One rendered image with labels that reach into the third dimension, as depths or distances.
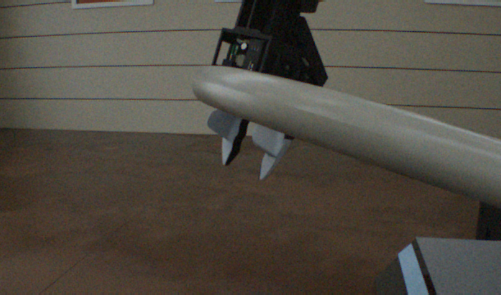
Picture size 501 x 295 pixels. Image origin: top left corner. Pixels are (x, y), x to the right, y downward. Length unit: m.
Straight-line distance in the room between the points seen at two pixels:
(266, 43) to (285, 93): 0.26
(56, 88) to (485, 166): 8.02
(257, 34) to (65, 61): 7.57
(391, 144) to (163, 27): 7.12
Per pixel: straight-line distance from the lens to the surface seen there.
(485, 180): 0.23
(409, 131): 0.23
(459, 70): 7.04
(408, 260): 1.06
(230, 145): 0.59
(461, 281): 0.95
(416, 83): 6.94
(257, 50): 0.52
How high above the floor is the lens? 1.27
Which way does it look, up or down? 12 degrees down
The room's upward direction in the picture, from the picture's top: straight up
